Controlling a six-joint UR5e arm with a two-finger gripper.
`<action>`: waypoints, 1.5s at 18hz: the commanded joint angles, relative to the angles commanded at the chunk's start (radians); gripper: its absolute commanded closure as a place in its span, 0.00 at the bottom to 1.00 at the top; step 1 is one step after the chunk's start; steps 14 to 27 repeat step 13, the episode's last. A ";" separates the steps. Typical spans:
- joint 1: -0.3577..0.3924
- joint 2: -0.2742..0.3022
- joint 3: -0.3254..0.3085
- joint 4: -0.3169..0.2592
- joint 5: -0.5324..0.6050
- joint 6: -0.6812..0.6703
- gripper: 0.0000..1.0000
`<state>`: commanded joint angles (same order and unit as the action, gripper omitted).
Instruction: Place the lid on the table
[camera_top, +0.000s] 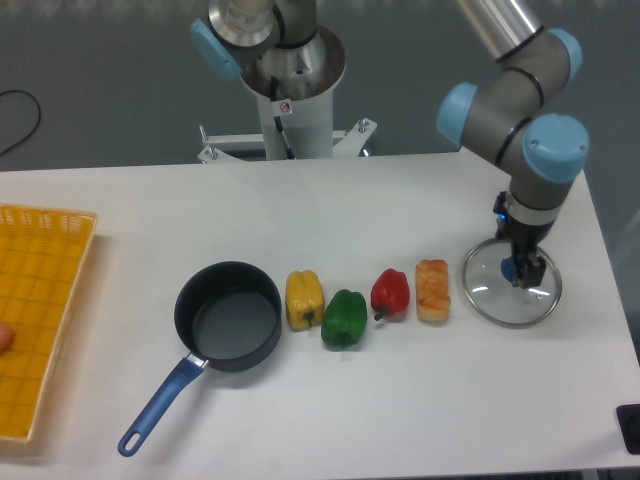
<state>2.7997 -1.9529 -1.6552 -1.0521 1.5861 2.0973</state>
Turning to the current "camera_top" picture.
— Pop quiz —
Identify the green bell pepper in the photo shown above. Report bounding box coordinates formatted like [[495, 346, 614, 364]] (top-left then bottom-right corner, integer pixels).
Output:
[[321, 289, 368, 349]]

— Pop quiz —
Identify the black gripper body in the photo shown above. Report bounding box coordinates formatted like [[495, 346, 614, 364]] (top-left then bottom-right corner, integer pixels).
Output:
[[493, 191, 556, 265]]

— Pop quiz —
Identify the yellow woven basket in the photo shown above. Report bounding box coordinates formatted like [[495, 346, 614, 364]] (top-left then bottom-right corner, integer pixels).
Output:
[[1, 204, 98, 443]]

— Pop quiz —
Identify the dark saucepan blue handle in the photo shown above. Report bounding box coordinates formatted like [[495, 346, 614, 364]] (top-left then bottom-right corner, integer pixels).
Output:
[[117, 261, 282, 457]]

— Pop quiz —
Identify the yellow bell pepper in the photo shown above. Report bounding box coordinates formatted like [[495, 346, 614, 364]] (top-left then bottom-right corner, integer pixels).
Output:
[[285, 270, 325, 332]]

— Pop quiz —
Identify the toy bread loaf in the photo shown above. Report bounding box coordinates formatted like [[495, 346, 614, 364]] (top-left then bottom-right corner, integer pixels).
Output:
[[415, 259, 451, 324]]

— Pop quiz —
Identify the red bell pepper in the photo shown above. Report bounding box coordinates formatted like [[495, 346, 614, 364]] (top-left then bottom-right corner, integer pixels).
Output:
[[370, 268, 410, 321]]

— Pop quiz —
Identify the black device at table edge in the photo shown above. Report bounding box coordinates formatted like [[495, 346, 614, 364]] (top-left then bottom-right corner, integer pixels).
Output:
[[616, 404, 640, 455]]

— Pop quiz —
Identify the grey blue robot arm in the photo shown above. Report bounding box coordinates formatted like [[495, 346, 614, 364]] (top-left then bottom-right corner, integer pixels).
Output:
[[190, 1, 589, 288]]

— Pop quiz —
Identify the black cable on floor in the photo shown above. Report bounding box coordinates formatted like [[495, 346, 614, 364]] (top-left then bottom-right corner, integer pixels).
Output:
[[0, 89, 42, 157]]

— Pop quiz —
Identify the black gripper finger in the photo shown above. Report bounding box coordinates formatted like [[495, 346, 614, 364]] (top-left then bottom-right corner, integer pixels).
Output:
[[512, 252, 546, 289]]

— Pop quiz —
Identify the glass lid blue knob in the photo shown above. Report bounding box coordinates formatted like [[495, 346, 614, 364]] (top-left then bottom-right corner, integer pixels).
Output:
[[461, 239, 562, 328]]

